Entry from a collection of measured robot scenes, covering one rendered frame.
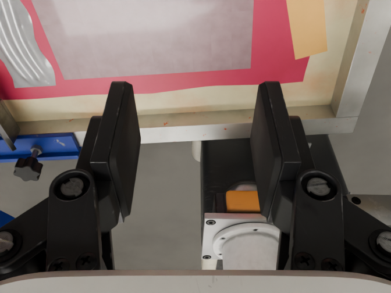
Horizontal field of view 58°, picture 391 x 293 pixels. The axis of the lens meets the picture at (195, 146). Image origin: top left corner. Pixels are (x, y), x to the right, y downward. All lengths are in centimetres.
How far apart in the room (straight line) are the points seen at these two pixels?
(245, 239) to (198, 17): 34
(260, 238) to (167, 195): 193
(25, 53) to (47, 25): 6
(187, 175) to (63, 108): 169
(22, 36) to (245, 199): 42
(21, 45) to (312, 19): 42
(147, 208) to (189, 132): 203
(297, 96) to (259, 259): 27
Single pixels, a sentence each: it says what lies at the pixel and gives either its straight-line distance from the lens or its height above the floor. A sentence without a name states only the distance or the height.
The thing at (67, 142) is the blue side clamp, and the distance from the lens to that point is 65.
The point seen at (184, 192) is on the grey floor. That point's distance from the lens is 243.
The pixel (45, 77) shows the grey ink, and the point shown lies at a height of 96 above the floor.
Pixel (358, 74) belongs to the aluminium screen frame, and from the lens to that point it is 58.
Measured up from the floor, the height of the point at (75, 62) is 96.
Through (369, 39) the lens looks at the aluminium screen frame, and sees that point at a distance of 56.
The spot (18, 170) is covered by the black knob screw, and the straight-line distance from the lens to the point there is 65.
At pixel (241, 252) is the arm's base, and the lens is 56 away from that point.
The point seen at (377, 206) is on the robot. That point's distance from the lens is 68.
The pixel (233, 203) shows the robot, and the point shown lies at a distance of 58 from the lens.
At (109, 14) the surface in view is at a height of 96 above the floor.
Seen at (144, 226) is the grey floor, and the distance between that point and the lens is 284.
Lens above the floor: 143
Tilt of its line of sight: 43 degrees down
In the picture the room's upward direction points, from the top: 180 degrees counter-clockwise
